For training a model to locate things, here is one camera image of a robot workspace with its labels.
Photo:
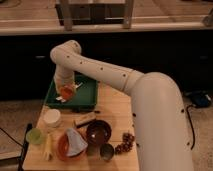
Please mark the orange plate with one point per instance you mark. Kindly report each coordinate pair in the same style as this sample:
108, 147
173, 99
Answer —
62, 149

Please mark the wooden chair frame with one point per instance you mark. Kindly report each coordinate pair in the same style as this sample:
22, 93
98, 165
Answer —
94, 12

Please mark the white paper cup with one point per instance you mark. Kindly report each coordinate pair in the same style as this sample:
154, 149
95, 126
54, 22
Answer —
52, 118

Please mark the dark brown bowl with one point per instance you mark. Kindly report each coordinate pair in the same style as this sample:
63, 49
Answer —
98, 132

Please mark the grey blue cloth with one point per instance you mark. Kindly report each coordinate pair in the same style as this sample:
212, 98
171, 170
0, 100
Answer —
76, 142

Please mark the green plastic cup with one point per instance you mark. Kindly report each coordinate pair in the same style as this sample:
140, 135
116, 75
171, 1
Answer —
34, 136

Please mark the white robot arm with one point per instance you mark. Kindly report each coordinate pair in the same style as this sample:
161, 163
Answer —
159, 116

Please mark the green plastic tray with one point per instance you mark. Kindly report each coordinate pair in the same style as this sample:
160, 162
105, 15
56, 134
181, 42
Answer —
84, 99

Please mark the bunch of red grapes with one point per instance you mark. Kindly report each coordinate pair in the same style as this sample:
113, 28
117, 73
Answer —
126, 145

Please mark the dark blue floor device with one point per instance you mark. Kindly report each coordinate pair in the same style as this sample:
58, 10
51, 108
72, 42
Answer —
200, 99

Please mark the small dark metal cup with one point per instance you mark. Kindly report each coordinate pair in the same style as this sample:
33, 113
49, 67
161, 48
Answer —
106, 152

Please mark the knife with wooden handle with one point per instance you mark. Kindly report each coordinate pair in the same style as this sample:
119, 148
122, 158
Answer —
84, 120

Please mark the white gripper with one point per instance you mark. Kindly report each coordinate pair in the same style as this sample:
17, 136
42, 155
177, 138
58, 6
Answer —
60, 82

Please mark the orange red apple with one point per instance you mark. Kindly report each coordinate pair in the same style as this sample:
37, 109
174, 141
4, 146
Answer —
66, 93

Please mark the yellow banana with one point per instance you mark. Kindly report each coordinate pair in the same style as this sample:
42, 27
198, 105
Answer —
48, 148

